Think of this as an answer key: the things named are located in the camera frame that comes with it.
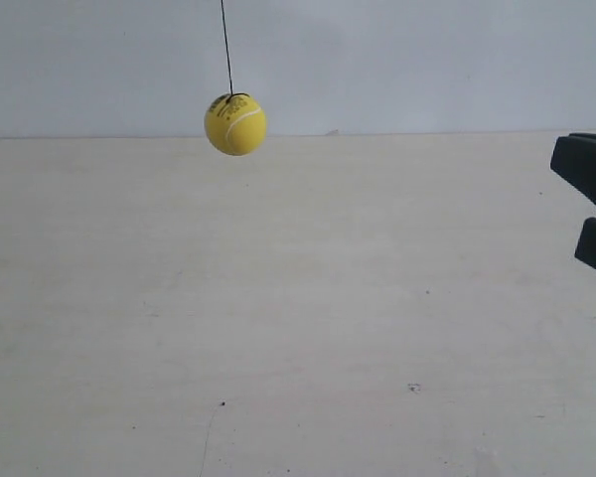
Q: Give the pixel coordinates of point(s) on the yellow tennis ball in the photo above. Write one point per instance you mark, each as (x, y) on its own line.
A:
(235, 124)

